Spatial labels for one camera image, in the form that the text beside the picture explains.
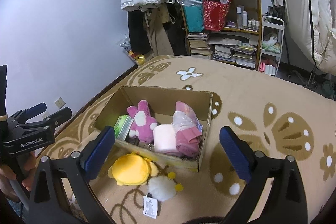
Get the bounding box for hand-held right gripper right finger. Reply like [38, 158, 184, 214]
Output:
[219, 126, 308, 224]

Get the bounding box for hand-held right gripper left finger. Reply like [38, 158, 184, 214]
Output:
[28, 126, 116, 224]

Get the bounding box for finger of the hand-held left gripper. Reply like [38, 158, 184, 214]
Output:
[8, 103, 47, 125]
[16, 107, 72, 136]

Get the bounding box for yellow plush toy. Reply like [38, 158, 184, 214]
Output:
[108, 153, 160, 186]

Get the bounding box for green packet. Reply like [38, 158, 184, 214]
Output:
[114, 115, 135, 141]

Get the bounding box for pink cloth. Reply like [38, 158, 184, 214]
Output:
[172, 101, 204, 157]

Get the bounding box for pink bunny plush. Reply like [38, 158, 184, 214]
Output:
[127, 100, 158, 142]

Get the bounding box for pink soft block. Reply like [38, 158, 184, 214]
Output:
[153, 124, 177, 153]

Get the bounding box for white pompom plush toy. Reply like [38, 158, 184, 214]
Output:
[147, 172, 184, 199]

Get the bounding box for printed cardboard box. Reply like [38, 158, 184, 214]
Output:
[94, 85, 213, 172]

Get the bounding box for person's left hand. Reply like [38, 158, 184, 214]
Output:
[0, 152, 38, 199]

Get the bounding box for white printed tag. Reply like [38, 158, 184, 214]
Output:
[142, 195, 158, 220]

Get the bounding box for pink and white rolls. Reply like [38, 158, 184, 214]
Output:
[259, 62, 276, 75]

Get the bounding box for yellow and red bag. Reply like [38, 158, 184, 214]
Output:
[127, 51, 147, 65]

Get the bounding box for pile of books and magazines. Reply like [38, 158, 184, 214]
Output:
[211, 35, 259, 69]

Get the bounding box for metal chair stand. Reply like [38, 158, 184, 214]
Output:
[286, 67, 336, 101]

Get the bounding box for black hanging coat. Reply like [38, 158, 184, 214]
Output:
[127, 7, 153, 59]

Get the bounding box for stack of books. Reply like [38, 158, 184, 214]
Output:
[187, 32, 214, 59]

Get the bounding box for beige hanging trousers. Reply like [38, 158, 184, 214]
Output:
[142, 6, 175, 56]

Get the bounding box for dark hanging clothes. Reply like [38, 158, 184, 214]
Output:
[163, 1, 188, 55]

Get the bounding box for white trolley cart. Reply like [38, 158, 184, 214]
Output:
[259, 15, 285, 77]

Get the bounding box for red gift bag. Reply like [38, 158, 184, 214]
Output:
[203, 0, 232, 31]

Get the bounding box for teal gift bag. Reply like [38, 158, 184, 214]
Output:
[182, 0, 205, 33]

